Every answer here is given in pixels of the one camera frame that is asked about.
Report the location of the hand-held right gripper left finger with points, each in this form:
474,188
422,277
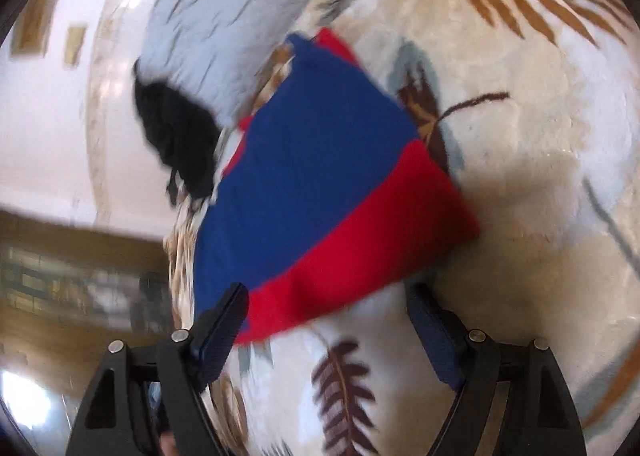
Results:
222,331

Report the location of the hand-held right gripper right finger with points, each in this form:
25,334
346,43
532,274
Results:
435,331

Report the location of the red and blue garment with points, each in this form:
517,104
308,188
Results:
310,161

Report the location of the brown wooden furniture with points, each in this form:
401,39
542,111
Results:
75,246

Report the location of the black cloth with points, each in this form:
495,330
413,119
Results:
175,136

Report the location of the leaf print blanket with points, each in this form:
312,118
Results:
525,136

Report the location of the grey quilted pillow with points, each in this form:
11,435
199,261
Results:
225,11

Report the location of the small tan wall frame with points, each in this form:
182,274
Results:
75,46

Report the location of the large tan wall frame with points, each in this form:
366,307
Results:
35,19

